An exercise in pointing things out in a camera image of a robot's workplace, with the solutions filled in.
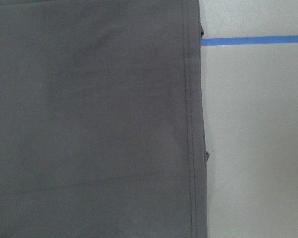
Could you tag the blue tape grid lines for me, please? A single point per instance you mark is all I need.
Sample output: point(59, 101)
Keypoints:
point(249, 40)

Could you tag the dark brown t-shirt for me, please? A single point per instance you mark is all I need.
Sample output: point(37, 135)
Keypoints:
point(101, 120)

